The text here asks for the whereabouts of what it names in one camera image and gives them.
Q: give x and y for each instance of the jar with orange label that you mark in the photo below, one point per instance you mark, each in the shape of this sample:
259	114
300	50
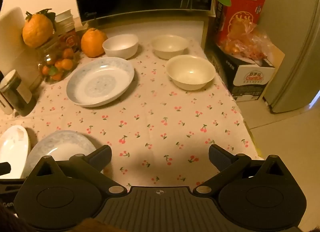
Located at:
71	40

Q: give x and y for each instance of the large orange with stem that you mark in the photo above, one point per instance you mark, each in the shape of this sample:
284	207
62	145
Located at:
93	43

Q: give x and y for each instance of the white bowl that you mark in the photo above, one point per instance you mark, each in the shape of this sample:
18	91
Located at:
120	44

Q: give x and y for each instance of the cream bowl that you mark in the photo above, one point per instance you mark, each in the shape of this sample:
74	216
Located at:
170	45
191	71

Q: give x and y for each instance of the stack of paper cups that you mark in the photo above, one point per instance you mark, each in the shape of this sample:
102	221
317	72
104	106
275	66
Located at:
63	21

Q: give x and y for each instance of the white appliance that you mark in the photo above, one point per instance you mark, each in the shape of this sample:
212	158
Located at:
12	41

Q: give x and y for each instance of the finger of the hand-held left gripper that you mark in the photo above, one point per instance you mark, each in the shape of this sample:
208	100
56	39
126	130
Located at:
4	169

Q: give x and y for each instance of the white refrigerator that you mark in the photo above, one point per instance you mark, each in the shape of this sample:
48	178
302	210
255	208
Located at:
292	59

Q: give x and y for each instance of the dark jar with white label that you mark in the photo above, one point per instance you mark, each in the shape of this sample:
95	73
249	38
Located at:
18	97

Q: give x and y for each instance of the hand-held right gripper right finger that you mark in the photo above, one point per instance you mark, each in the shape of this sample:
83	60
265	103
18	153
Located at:
218	158

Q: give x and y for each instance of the black and white cardboard box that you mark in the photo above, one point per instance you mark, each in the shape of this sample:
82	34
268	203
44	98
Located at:
252	79

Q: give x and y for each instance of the cherry print tablecloth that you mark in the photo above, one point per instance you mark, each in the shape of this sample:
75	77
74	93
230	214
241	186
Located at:
162	112

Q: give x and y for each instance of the glass jar of small oranges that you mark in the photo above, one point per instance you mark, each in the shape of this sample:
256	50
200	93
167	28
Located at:
58	66

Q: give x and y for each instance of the white labelled container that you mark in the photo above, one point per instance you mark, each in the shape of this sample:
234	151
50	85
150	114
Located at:
5	104

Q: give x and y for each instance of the white floral plate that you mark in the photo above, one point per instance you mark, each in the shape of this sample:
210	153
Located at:
12	149

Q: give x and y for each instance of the large orange with leaves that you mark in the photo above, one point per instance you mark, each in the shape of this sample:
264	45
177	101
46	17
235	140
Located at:
37	31

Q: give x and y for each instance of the blue patterned plate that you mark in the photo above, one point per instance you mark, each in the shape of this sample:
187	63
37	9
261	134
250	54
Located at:
62	144
100	83

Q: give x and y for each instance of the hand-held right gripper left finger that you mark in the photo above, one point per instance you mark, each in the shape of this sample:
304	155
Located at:
103	157

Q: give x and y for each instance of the plastic bag of oranges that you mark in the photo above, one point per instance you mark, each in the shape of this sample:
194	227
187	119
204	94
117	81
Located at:
250	44

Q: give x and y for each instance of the red carton box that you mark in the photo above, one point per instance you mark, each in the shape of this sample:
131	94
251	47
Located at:
240	9

